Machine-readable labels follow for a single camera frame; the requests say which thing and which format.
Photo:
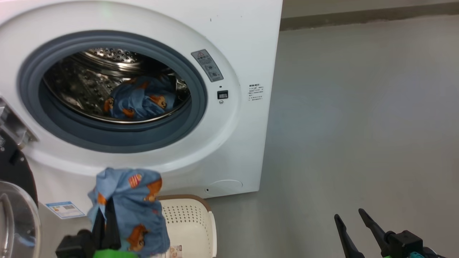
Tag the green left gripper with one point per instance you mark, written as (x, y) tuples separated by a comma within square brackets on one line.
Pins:
[(114, 254)]

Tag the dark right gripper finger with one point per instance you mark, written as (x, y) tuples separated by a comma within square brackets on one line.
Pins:
[(374, 229), (346, 240)]

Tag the black glass washing machine door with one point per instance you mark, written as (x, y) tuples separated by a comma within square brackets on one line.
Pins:
[(18, 172)]

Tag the blue energy label sticker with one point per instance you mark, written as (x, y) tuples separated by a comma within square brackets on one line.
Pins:
[(65, 210)]

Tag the stainless steel drum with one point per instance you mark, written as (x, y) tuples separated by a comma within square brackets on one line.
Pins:
[(79, 86)]

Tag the black door latch slot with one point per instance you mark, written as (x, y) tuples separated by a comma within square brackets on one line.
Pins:
[(222, 95)]

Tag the white front-load washing machine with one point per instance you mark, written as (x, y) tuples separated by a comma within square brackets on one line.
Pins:
[(244, 143)]

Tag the round white filter cover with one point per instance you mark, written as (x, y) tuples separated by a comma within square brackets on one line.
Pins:
[(224, 187)]

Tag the metal door hinge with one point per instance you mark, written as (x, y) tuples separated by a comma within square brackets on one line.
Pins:
[(14, 129)]

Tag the small basket label sticker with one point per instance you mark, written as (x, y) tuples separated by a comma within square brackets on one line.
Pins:
[(175, 249)]

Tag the white perforated laundry basket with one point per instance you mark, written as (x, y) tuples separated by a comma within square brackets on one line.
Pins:
[(193, 222)]

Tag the blue bear print garment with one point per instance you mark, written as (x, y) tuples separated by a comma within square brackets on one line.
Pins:
[(140, 102), (140, 204)]

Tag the small printed text sticker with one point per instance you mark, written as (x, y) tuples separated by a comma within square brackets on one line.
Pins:
[(256, 92)]

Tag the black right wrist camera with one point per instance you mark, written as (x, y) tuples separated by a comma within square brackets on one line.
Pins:
[(405, 243)]

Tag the grey rubber door gasket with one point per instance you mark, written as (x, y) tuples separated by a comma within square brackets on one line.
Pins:
[(107, 139)]

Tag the grey warning sticker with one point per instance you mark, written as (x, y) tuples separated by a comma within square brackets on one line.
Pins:
[(207, 65)]

